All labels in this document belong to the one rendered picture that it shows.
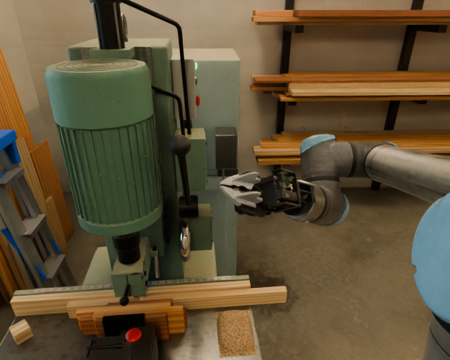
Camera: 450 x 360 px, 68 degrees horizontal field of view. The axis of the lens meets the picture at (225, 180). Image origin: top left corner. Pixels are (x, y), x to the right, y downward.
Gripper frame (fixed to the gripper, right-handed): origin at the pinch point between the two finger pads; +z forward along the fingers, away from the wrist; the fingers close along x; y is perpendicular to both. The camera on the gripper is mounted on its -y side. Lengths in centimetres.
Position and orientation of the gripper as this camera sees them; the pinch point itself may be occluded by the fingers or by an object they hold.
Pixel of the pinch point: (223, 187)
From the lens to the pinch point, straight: 61.5
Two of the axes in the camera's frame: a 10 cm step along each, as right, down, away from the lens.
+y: 6.9, -2.8, -6.7
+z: -7.2, -1.8, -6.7
